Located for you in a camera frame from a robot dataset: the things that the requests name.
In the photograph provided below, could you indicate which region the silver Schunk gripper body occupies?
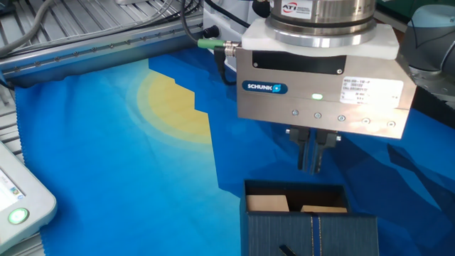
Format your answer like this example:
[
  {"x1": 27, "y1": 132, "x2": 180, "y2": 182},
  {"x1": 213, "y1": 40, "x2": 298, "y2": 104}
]
[{"x1": 235, "y1": 47, "x2": 417, "y2": 140}]

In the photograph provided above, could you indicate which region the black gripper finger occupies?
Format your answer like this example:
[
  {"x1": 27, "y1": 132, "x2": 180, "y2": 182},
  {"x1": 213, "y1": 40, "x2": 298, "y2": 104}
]
[
  {"x1": 309, "y1": 129, "x2": 342, "y2": 176},
  {"x1": 286, "y1": 126, "x2": 312, "y2": 171}
]

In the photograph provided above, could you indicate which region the silver force torque sensor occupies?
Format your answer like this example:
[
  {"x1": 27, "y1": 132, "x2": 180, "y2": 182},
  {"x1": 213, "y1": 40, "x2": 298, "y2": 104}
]
[{"x1": 264, "y1": 0, "x2": 378, "y2": 49}]

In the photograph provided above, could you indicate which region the low cardboard block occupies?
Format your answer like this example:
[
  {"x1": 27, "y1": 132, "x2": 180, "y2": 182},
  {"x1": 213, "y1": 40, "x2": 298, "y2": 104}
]
[{"x1": 300, "y1": 205, "x2": 348, "y2": 214}]

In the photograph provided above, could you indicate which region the tall cardboard block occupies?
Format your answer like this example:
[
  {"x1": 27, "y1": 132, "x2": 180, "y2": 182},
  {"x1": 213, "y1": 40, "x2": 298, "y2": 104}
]
[{"x1": 245, "y1": 194, "x2": 291, "y2": 213}]

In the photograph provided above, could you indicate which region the white gripper adapter plate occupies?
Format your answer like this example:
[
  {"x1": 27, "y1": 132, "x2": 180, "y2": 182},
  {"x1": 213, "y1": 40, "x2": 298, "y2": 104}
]
[{"x1": 241, "y1": 18, "x2": 401, "y2": 60}]

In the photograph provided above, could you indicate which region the black ridged foam mat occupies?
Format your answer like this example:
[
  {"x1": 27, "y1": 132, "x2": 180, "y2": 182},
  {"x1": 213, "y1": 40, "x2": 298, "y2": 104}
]
[{"x1": 412, "y1": 85, "x2": 455, "y2": 129}]

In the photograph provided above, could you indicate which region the black round knob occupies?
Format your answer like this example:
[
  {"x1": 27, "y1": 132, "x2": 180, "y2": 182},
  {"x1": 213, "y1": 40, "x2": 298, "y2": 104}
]
[{"x1": 203, "y1": 24, "x2": 220, "y2": 39}]

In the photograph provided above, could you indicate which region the blue landscape print tablecloth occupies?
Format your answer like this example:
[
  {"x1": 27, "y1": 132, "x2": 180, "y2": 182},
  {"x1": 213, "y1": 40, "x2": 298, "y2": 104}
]
[{"x1": 14, "y1": 44, "x2": 455, "y2": 256}]

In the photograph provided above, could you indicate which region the white teach pendant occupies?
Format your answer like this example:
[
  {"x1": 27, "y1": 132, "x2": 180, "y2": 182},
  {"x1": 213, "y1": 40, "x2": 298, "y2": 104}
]
[{"x1": 0, "y1": 140, "x2": 58, "y2": 254}]

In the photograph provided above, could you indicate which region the black sensor cable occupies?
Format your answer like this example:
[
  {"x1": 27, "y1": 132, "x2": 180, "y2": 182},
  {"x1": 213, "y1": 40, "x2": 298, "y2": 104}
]
[{"x1": 204, "y1": 0, "x2": 273, "y2": 29}]

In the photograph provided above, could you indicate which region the black angled plug cable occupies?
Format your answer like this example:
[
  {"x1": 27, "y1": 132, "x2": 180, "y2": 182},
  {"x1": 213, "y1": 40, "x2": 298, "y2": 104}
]
[{"x1": 213, "y1": 45, "x2": 238, "y2": 86}]

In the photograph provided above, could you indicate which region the green-tipped grey cable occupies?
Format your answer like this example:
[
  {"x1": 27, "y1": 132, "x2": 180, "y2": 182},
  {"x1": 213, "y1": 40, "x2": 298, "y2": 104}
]
[{"x1": 179, "y1": 0, "x2": 242, "y2": 58}]

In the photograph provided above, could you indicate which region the grey rail with screws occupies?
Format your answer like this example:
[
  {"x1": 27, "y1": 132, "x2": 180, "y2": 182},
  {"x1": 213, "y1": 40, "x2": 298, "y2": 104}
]
[{"x1": 0, "y1": 14, "x2": 205, "y2": 89}]

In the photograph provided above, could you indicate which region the thick grey cable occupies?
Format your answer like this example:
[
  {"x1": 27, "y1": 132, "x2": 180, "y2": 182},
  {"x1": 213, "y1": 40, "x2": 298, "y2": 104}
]
[{"x1": 0, "y1": 0, "x2": 54, "y2": 58}]

